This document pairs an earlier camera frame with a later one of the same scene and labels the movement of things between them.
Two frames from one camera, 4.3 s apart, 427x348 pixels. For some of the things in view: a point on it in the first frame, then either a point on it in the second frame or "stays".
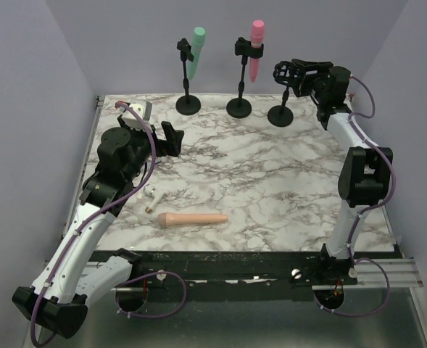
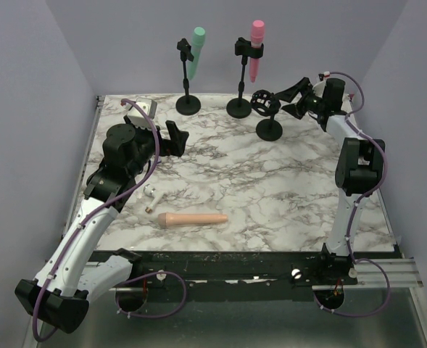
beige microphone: x=165 y=220 stays
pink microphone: x=256 y=38 stays
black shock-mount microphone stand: x=285 y=72 → x=266 y=103
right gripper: x=301 y=88 → x=303 y=87
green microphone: x=196 y=45 stays
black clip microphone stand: x=240 y=107 stays
